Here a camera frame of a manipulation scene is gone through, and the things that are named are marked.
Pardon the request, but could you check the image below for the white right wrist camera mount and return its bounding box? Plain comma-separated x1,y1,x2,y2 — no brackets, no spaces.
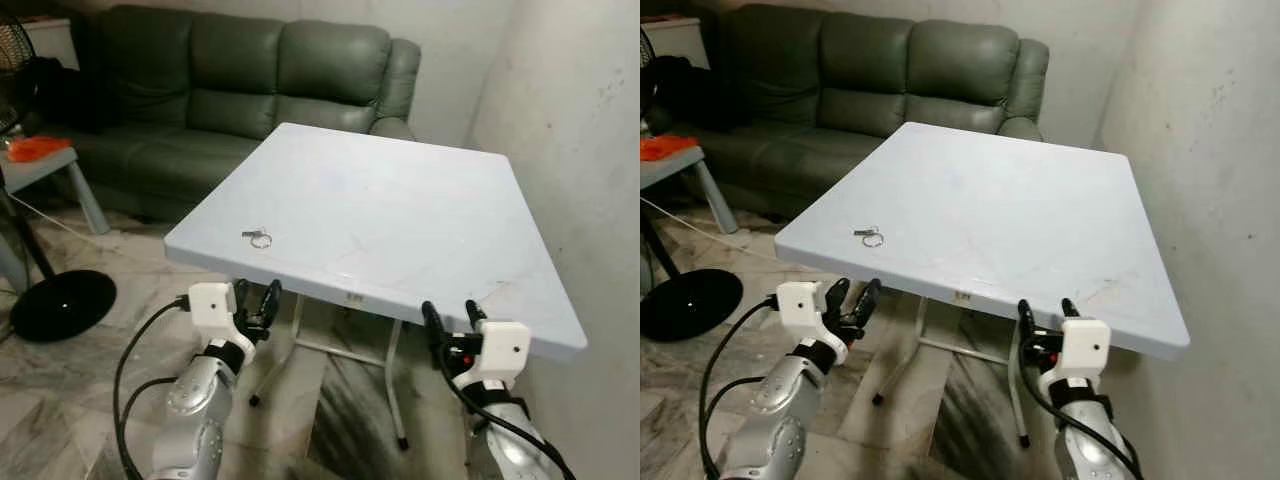
468,320,532,389
1058,318,1112,389

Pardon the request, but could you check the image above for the black standing fan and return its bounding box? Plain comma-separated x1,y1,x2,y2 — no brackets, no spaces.
640,26,744,343
0,14,118,344

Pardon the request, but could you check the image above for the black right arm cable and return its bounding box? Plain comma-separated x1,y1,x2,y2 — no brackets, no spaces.
1020,338,1147,480
434,340,578,480

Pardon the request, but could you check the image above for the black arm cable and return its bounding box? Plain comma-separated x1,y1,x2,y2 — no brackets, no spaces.
698,294,781,480
112,294,193,480
434,340,578,480
1020,338,1147,480

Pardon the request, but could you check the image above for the orange cloth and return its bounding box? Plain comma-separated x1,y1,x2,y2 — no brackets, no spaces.
6,136,76,163
640,136,701,163

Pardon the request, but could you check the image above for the white cabinet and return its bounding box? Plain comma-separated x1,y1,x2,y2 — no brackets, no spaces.
642,17,713,71
20,17,83,72

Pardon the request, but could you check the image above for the black bag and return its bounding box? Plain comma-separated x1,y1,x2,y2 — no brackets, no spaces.
648,55,723,135
22,56,101,136

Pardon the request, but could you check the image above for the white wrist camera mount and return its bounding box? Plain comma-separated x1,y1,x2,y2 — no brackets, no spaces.
775,281,827,343
1058,318,1112,389
468,320,532,389
187,282,239,347

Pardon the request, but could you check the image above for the green leather sofa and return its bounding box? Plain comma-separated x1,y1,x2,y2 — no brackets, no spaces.
55,4,423,224
688,4,1051,219

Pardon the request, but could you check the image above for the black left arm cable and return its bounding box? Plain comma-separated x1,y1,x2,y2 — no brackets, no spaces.
698,294,781,480
112,294,193,480

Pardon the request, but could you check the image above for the white floor cable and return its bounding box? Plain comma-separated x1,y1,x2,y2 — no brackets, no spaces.
8,192,173,239
640,195,793,247

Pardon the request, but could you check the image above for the white folding table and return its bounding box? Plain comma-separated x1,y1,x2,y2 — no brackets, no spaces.
774,121,1191,449
163,122,589,450

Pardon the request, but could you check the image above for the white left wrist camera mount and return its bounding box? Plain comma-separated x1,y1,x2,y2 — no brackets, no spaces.
187,282,239,347
775,281,827,343

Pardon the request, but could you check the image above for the small grey side table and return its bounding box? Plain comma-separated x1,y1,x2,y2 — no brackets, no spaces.
640,146,740,237
0,146,111,293

